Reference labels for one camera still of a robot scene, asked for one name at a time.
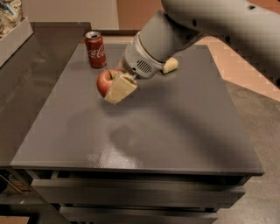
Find red apple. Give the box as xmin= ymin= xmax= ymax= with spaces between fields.
xmin=96 ymin=69 xmax=118 ymax=97

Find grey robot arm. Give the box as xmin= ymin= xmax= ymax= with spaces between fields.
xmin=96 ymin=0 xmax=280 ymax=104

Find yellow sponge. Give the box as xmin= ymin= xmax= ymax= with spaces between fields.
xmin=161 ymin=57 xmax=179 ymax=74

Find red Coca-Cola can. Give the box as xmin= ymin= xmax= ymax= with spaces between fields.
xmin=84 ymin=31 xmax=106 ymax=68

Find grey drawer cabinet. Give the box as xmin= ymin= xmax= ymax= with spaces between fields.
xmin=11 ymin=45 xmax=263 ymax=218

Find dark grey side counter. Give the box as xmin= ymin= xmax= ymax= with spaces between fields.
xmin=0 ymin=22 xmax=91 ymax=224

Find white cardboard box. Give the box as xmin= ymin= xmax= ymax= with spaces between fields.
xmin=0 ymin=17 xmax=33 ymax=67

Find snack bags in box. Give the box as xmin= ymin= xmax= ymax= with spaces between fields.
xmin=0 ymin=0 xmax=24 ymax=39

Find upper grey drawer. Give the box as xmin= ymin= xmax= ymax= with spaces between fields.
xmin=31 ymin=179 xmax=245 ymax=208

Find grey drawer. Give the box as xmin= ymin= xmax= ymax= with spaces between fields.
xmin=31 ymin=179 xmax=245 ymax=208
xmin=59 ymin=206 xmax=218 ymax=224

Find lower grey drawer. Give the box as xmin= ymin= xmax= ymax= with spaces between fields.
xmin=59 ymin=206 xmax=218 ymax=224

